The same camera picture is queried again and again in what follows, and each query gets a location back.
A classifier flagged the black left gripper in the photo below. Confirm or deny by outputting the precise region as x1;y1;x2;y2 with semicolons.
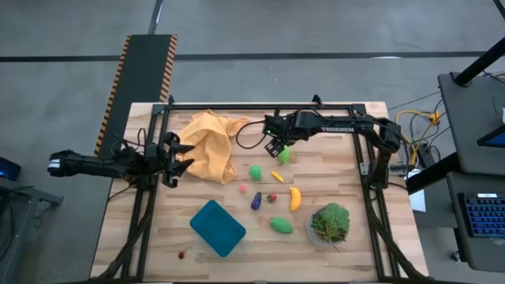
144;132;196;189

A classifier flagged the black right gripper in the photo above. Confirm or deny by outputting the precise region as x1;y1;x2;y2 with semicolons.
263;111;303;159

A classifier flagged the light green toy fruit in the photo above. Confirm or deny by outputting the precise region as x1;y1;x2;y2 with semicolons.
277;144;292;166

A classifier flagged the green toy bell pepper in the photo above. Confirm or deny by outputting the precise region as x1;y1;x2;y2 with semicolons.
248;164;264;182

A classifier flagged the yellow toy banana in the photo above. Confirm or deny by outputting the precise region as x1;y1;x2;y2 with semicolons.
289;186;302;213

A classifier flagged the green oblong toy vegetable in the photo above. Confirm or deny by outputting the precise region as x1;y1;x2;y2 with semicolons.
269;216;294;235

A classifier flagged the orange cloth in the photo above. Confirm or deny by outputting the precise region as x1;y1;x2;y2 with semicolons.
175;109;252;185

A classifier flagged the teal plate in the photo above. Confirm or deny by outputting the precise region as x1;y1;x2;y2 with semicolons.
189;199;247;258

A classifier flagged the black ramp with yellow stripes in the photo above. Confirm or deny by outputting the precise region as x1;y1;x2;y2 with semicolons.
93;34;178;159

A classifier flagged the white faceted plant pot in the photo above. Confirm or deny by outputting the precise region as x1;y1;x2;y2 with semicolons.
305;215;348;249

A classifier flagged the green succulent plant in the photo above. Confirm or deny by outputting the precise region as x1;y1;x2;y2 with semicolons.
310;202;351;253

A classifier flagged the grey metal cart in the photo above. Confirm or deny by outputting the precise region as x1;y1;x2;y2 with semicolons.
0;183;64;284

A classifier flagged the white paper sheet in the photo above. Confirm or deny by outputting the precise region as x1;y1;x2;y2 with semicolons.
408;168;427;213

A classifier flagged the black power strip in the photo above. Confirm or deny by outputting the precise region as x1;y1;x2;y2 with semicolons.
417;144;435;166

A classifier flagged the black desk beam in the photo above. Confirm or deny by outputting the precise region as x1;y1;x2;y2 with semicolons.
405;151;462;195

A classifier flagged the dark device with blue glow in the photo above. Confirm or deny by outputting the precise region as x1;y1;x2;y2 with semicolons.
0;156;23;181

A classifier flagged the backlit computer keyboard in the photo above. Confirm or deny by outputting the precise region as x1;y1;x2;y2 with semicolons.
457;192;505;238

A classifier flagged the tablet with blue screen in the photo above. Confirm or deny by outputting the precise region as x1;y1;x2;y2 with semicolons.
476;125;505;149

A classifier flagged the black pole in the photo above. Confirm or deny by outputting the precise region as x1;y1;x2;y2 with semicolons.
452;36;505;87

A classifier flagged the grey keyboard desk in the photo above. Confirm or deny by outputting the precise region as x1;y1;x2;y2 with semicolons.
445;171;505;274

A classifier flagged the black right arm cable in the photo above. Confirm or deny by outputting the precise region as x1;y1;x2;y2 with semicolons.
235;119;273;151

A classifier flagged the black aluminium table frame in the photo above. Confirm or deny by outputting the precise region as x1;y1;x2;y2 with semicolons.
88;94;431;284

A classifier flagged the yellow cable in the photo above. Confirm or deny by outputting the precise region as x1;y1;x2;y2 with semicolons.
395;110;447;166

